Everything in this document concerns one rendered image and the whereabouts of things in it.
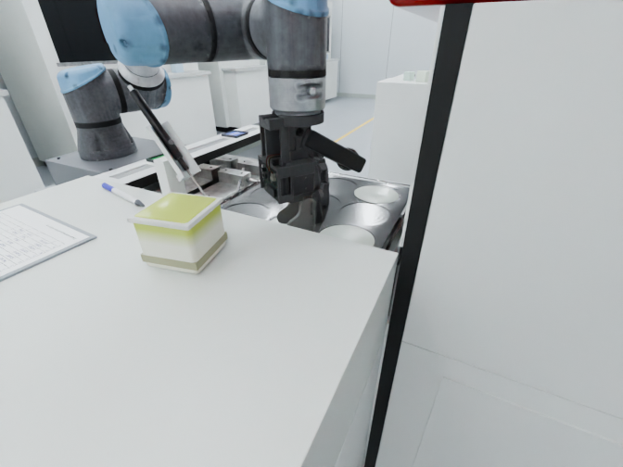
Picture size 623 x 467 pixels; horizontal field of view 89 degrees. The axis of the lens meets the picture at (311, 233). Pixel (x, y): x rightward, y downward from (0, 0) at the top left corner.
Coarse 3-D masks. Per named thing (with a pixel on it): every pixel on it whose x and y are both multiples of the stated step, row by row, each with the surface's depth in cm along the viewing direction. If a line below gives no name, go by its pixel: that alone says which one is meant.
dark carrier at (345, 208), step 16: (336, 176) 81; (256, 192) 73; (336, 192) 73; (352, 192) 73; (400, 192) 73; (224, 208) 66; (240, 208) 66; (256, 208) 66; (272, 208) 65; (336, 208) 66; (352, 208) 66; (368, 208) 66; (384, 208) 66; (400, 208) 65; (336, 224) 60; (352, 224) 60; (368, 224) 60; (384, 224) 60; (384, 240) 55
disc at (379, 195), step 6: (366, 186) 75; (372, 186) 75; (378, 186) 76; (354, 192) 72; (360, 192) 72; (366, 192) 72; (372, 192) 73; (378, 192) 73; (384, 192) 73; (390, 192) 73; (396, 192) 73; (360, 198) 69; (366, 198) 69; (372, 198) 69; (378, 198) 69; (384, 198) 70; (390, 198) 70; (396, 198) 70
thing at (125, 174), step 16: (240, 128) 102; (256, 128) 103; (192, 144) 86; (208, 144) 87; (224, 144) 86; (144, 160) 73; (96, 176) 65; (112, 176) 65; (128, 176) 65; (144, 176) 65
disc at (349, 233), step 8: (320, 232) 57; (328, 232) 57; (336, 232) 57; (344, 232) 57; (352, 232) 57; (360, 232) 57; (368, 232) 57; (352, 240) 55; (360, 240) 55; (368, 240) 55
